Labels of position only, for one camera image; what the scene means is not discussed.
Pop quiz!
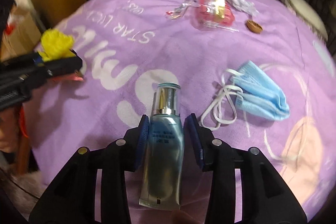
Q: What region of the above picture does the yellow paper ball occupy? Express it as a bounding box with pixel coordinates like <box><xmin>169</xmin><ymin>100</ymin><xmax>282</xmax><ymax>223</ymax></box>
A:
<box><xmin>38</xmin><ymin>29</ymin><xmax>75</xmax><ymax>62</ymax></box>

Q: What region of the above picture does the teal cosmetic tube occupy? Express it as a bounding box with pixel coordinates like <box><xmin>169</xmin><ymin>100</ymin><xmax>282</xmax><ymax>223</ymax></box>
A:
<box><xmin>139</xmin><ymin>83</ymin><xmax>185</xmax><ymax>211</ymax></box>

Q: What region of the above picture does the person's left hand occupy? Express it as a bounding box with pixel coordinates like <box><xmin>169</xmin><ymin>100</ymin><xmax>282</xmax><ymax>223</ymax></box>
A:
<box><xmin>0</xmin><ymin>107</ymin><xmax>19</xmax><ymax>153</ymax></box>

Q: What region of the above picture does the brown cardboard box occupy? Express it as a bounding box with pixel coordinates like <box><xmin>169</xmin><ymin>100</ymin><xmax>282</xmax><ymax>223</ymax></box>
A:
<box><xmin>1</xmin><ymin>6</ymin><xmax>42</xmax><ymax>61</ymax></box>

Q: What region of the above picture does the blue surgical mask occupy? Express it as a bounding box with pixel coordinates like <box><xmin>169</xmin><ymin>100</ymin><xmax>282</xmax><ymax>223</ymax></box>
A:
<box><xmin>200</xmin><ymin>60</ymin><xmax>290</xmax><ymax>131</ymax></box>

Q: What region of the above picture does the purple printed blanket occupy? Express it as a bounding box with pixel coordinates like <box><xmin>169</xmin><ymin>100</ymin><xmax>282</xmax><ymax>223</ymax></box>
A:
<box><xmin>25</xmin><ymin>0</ymin><xmax>335</xmax><ymax>218</ymax></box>

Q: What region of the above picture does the brown nut shell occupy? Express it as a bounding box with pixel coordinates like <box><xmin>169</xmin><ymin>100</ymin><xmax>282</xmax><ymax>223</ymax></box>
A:
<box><xmin>245</xmin><ymin>20</ymin><xmax>263</xmax><ymax>34</ymax></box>

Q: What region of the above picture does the white pillow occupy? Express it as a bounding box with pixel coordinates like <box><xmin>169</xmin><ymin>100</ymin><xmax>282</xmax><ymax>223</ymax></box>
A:
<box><xmin>286</xmin><ymin>0</ymin><xmax>328</xmax><ymax>42</ymax></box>

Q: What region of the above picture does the pink clear snack packet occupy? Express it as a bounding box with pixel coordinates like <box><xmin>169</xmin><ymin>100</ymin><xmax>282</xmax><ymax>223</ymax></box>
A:
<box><xmin>166</xmin><ymin>0</ymin><xmax>238</xmax><ymax>32</ymax></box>

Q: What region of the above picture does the white crumpled tissue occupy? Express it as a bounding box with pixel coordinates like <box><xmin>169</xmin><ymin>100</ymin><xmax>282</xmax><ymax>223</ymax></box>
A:
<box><xmin>226</xmin><ymin>0</ymin><xmax>259</xmax><ymax>16</ymax></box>

